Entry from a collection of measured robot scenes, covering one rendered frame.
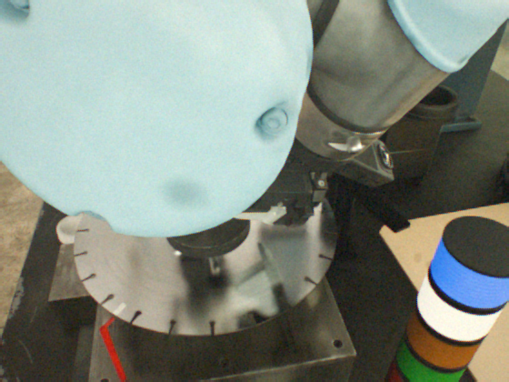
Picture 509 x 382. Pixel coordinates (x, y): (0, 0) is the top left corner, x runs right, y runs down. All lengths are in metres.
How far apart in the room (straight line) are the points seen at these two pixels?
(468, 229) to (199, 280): 0.31
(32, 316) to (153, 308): 0.34
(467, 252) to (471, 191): 0.78
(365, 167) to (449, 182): 0.65
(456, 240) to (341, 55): 0.12
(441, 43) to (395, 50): 0.02
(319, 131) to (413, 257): 0.55
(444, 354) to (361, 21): 0.20
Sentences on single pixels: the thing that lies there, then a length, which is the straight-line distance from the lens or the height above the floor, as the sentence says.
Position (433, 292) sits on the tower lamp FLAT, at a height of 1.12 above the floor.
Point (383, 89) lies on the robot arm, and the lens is 0.25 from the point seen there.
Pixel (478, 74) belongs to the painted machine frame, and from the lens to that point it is 1.22.
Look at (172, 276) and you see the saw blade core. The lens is 0.50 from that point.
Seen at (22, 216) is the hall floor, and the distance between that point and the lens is 2.24.
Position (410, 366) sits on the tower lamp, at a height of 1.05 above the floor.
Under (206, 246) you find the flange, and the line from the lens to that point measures 0.51.
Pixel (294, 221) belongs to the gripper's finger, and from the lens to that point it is 0.42.
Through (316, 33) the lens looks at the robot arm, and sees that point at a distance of 0.23.
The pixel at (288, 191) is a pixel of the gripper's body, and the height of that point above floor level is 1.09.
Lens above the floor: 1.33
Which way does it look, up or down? 39 degrees down
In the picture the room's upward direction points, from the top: straight up
